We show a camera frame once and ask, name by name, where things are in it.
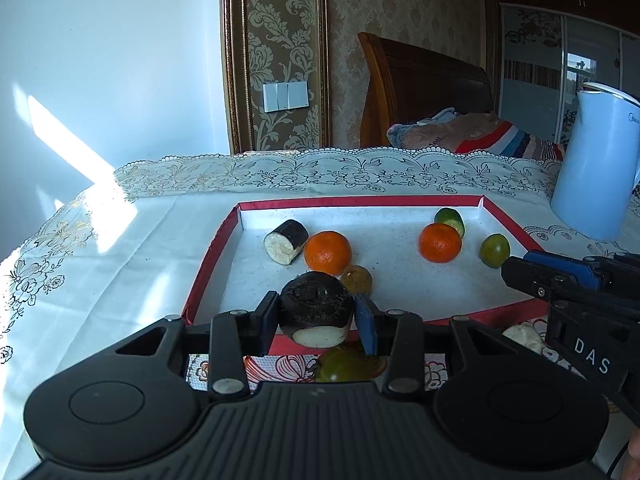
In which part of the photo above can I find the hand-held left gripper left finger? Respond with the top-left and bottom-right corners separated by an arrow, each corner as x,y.
115,290 -> 282,402

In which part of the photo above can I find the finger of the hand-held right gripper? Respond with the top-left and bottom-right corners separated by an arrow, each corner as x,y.
522,250 -> 640,292
501,256 -> 640,322

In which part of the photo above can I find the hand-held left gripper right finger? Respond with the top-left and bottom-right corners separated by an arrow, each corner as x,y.
355,294 -> 518,402

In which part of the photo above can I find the small yellow round fruit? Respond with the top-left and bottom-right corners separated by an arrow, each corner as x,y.
340,265 -> 373,296

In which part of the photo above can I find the eggplant top piece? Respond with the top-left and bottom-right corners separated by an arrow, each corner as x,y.
278,272 -> 353,350

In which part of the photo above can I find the red cardboard tray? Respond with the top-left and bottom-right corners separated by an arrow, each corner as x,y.
181,195 -> 551,358

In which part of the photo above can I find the orange tangerine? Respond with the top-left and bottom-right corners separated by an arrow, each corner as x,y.
418,222 -> 463,264
304,230 -> 353,284

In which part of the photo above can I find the person's right forearm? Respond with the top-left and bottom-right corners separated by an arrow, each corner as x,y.
626,430 -> 640,480

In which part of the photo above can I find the green tomato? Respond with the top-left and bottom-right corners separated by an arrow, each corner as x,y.
315,347 -> 388,383

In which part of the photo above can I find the eggplant piece cut side up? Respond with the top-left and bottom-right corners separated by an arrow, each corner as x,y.
501,322 -> 546,356

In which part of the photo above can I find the dark eggplant piece in tray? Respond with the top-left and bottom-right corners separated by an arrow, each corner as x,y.
263,219 -> 309,266

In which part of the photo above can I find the light blue electric kettle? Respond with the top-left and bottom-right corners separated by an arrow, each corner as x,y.
550,81 -> 640,242

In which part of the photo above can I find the green cucumber piece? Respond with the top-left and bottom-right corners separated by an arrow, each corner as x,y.
433,207 -> 466,240

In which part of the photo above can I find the striped blanket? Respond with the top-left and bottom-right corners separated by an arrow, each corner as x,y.
455,120 -> 568,162

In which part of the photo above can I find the white lace tablecloth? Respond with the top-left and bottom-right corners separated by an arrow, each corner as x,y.
0,146 -> 640,480

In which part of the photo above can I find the blue grey cloth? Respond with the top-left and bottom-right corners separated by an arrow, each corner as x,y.
386,107 -> 457,149

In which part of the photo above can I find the sliding door wardrobe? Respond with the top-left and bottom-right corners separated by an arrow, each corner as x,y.
500,2 -> 640,147

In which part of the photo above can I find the wooden bed headboard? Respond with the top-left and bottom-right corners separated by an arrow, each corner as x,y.
357,31 -> 497,149

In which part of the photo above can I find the black cable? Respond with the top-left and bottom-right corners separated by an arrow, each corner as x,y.
606,427 -> 632,480

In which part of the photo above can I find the white wall light switch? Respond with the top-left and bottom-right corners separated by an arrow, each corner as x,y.
263,80 -> 311,113

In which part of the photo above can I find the gilded wall panel frame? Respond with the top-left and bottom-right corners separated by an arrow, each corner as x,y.
220,0 -> 332,156

